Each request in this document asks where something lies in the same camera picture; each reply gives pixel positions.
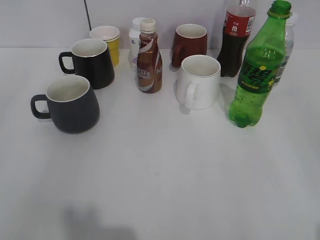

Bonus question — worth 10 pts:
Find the dark grey round mug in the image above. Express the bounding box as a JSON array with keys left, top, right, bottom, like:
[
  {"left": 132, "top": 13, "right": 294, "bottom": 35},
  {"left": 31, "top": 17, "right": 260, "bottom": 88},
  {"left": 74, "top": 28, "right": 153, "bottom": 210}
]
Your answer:
[{"left": 30, "top": 75, "right": 100, "bottom": 134}]

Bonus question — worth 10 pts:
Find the green Sprite bottle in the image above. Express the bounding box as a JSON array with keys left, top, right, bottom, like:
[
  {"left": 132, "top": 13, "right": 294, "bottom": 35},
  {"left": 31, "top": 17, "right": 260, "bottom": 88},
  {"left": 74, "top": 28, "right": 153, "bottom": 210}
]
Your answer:
[{"left": 227, "top": 0, "right": 292, "bottom": 128}]

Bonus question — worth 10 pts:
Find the yellow paper cup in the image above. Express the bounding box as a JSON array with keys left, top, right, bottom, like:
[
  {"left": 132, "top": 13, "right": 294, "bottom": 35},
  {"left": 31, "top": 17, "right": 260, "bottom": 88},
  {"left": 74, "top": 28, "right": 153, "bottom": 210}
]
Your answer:
[{"left": 89, "top": 25, "right": 120, "bottom": 67}]

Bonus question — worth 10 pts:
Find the white ceramic mug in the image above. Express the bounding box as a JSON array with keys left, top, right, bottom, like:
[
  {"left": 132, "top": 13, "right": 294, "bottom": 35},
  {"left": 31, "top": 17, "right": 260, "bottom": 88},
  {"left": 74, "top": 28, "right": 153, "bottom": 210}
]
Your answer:
[{"left": 175, "top": 54, "right": 221, "bottom": 111}]

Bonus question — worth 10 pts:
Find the brown Nescafe coffee bottle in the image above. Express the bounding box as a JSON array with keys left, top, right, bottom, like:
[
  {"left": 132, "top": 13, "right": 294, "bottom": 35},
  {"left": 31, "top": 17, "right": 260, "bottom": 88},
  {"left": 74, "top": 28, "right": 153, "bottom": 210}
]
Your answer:
[{"left": 136, "top": 18, "right": 163, "bottom": 94}]

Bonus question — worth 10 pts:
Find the dark red mug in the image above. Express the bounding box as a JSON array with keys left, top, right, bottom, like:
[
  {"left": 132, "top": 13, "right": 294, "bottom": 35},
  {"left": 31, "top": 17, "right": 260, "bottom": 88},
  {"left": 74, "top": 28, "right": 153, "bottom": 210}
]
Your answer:
[{"left": 171, "top": 23, "right": 208, "bottom": 68}]

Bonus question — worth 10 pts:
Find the white milk carton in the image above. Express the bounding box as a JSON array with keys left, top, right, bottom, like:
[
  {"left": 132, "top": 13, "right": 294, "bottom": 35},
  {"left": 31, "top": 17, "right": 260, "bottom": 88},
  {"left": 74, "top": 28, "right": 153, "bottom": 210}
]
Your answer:
[{"left": 128, "top": 17, "right": 149, "bottom": 72}]

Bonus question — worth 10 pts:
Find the black tapered mug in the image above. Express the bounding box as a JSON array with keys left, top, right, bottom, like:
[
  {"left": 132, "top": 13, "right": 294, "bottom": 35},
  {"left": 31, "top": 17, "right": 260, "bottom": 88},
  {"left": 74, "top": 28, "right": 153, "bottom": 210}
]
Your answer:
[{"left": 58, "top": 38, "right": 115, "bottom": 90}]

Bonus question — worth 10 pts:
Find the cola bottle red label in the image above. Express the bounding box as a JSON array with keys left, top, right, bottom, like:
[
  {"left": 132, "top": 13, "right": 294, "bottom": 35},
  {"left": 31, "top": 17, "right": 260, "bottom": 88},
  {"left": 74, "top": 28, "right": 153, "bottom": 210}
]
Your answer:
[{"left": 217, "top": 0, "right": 256, "bottom": 78}]

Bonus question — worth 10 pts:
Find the clear water bottle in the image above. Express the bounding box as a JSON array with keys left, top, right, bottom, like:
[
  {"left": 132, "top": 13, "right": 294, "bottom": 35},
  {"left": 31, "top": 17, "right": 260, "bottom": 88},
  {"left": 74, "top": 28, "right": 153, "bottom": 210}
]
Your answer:
[{"left": 273, "top": 11, "right": 299, "bottom": 88}]

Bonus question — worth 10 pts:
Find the black cable on wall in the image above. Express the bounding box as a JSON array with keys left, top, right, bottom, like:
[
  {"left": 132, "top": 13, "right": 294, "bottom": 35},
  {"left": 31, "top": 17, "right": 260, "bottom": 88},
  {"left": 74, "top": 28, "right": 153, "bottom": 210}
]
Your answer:
[{"left": 83, "top": 0, "right": 93, "bottom": 31}]

